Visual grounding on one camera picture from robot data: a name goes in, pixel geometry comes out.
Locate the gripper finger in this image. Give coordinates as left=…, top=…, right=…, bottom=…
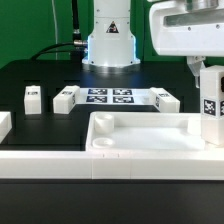
left=187, top=56, right=206, bottom=88

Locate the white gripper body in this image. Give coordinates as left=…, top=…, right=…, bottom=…
left=149, top=0, right=224, bottom=57

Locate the white desk top tray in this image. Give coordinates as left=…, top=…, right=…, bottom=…
left=86, top=111, right=224, bottom=152

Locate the marker tag sheet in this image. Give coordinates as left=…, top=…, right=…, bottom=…
left=78, top=88, right=150, bottom=105

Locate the left white barrier block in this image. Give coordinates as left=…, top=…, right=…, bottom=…
left=0, top=112, right=12, bottom=144

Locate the white front rail barrier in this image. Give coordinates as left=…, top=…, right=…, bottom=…
left=0, top=151, right=224, bottom=180

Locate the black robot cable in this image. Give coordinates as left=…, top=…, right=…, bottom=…
left=30, top=0, right=88, bottom=61

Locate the thin white cable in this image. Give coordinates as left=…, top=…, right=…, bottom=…
left=50, top=0, right=59, bottom=61

